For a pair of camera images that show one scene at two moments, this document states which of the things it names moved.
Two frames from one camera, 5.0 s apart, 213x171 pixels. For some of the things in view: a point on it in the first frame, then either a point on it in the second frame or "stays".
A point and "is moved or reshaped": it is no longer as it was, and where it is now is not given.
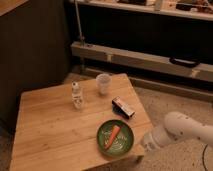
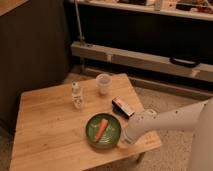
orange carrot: x=115 y=130 -> x=101 y=129
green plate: x=123 y=141 is moved or reshaped
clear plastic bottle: x=77 y=95 stays
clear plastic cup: x=103 y=82 stays
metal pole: x=77 y=17 stays
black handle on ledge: x=184 y=62 stays
